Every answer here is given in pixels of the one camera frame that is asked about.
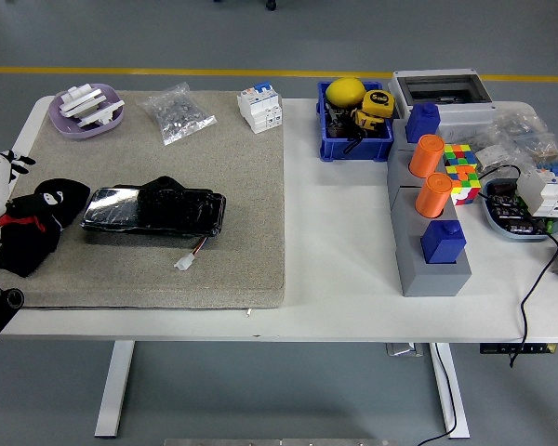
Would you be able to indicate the black rag with red print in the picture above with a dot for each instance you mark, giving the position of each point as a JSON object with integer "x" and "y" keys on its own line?
{"x": 28, "y": 255}

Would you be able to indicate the glossy black panel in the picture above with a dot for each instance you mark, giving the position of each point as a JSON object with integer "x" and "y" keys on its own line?
{"x": 167, "y": 210}

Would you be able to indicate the black table control panel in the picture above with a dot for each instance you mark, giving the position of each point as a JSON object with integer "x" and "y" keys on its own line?
{"x": 493, "y": 348}

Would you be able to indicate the purple dish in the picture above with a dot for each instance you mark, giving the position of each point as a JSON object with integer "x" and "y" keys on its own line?
{"x": 88, "y": 134}

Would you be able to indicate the white plastic clip part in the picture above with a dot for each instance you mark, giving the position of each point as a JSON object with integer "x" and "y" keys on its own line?
{"x": 81, "y": 101}
{"x": 100, "y": 114}

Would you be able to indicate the white table leg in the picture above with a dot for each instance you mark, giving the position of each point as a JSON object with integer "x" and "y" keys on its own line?
{"x": 444, "y": 395}
{"x": 116, "y": 395}

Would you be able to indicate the clear bag of screws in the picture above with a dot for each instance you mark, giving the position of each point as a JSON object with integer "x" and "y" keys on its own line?
{"x": 176, "y": 114}

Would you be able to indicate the grey peg holder block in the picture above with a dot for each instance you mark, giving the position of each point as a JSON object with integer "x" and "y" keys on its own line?
{"x": 428, "y": 281}

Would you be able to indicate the light blue dish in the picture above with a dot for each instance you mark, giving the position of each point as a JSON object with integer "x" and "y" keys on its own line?
{"x": 494, "y": 227}

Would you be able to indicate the blue block with knob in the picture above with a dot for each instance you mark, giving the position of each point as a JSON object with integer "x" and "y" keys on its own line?
{"x": 442, "y": 244}
{"x": 421, "y": 123}

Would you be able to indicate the dark circuit board pile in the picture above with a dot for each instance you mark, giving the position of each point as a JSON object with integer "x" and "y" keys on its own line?
{"x": 507, "y": 211}

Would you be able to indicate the grey-brown mat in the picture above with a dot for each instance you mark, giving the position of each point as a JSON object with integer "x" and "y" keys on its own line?
{"x": 242, "y": 209}

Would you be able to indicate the colourful puzzle cube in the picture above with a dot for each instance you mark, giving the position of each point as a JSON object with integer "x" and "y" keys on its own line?
{"x": 465, "y": 186}
{"x": 460, "y": 155}

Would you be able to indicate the orange cylinder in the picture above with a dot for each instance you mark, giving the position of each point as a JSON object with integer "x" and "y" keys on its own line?
{"x": 432, "y": 195}
{"x": 425, "y": 155}

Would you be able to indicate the white terminal block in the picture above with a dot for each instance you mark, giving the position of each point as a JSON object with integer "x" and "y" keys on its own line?
{"x": 490, "y": 157}

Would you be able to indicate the clear bags of small parts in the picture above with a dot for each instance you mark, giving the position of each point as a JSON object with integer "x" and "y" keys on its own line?
{"x": 521, "y": 130}

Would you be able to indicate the black chair wheel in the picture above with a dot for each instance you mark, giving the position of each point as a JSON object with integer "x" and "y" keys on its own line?
{"x": 271, "y": 4}

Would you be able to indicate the dark hand tool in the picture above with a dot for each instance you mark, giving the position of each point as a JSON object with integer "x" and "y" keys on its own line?
{"x": 337, "y": 127}

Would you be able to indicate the blue plastic bin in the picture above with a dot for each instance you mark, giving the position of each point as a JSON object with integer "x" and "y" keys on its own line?
{"x": 353, "y": 149}

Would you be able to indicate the yellow ball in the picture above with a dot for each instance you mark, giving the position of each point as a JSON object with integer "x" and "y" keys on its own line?
{"x": 345, "y": 93}

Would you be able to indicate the yellow black tape measure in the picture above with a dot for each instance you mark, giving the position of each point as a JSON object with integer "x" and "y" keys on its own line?
{"x": 367, "y": 120}

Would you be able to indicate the yellow round tape measure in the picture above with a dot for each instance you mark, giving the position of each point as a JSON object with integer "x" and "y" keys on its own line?
{"x": 377, "y": 100}

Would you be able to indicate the metal bracket under table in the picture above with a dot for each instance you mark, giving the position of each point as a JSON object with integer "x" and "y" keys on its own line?
{"x": 404, "y": 350}

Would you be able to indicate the white circuit breaker blue switch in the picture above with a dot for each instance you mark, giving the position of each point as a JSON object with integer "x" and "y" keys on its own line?
{"x": 260, "y": 111}
{"x": 546, "y": 192}

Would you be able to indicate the grey electrical enclosure box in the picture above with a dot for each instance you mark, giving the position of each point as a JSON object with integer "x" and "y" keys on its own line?
{"x": 469, "y": 114}

